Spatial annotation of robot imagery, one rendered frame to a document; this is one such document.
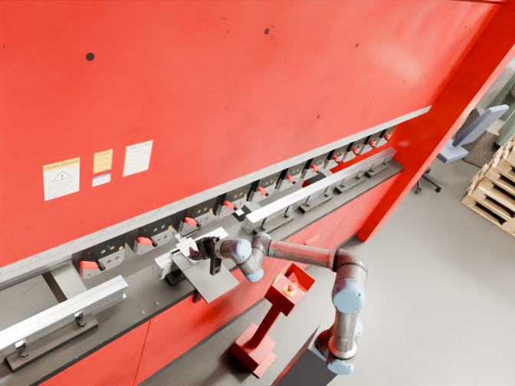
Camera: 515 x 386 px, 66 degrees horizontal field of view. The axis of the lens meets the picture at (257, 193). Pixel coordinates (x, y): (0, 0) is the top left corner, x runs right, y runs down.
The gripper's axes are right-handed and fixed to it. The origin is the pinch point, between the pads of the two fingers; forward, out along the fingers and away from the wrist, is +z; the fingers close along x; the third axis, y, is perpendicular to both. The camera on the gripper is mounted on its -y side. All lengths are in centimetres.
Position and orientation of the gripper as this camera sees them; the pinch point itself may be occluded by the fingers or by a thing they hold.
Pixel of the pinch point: (195, 254)
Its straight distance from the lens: 179.5
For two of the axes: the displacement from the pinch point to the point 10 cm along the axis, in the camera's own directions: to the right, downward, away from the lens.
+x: -6.9, 2.9, -6.7
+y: -3.0, -9.5, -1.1
